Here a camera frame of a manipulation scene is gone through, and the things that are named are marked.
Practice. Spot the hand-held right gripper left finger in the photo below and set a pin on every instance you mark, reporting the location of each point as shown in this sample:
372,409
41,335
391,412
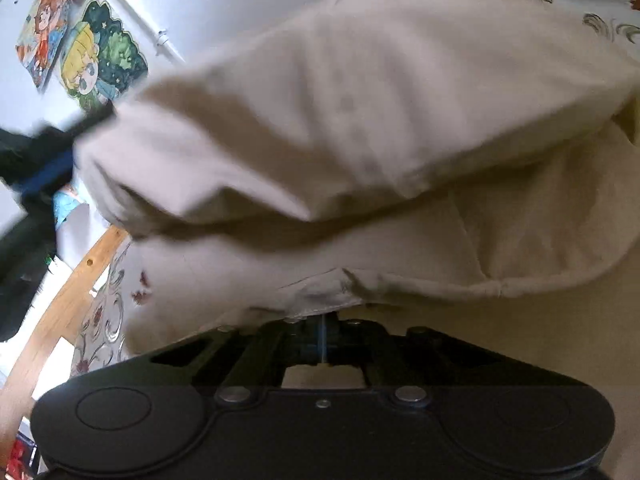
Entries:
295,342

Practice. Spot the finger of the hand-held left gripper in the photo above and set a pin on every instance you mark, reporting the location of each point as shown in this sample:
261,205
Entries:
50,172

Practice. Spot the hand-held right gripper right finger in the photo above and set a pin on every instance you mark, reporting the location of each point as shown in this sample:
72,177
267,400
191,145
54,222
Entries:
360,340

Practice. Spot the beige zip jacket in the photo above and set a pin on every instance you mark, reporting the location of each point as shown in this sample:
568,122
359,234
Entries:
375,150

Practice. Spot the small torn cartoon poster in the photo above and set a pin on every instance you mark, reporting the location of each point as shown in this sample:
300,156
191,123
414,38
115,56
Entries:
65,207

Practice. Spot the floral bedsheet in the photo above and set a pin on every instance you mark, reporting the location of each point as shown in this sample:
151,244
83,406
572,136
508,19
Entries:
102,320

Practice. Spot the blond cartoon figure poster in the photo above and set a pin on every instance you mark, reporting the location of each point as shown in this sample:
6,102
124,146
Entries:
102,60

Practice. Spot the red-haired cartoon figure poster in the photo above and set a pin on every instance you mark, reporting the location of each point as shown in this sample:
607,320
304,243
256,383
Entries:
42,35

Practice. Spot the wooden bed frame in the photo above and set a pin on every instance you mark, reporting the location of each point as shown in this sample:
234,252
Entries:
60,310

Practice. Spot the white wall pipe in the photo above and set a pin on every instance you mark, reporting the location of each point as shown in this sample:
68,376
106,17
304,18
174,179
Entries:
145,20

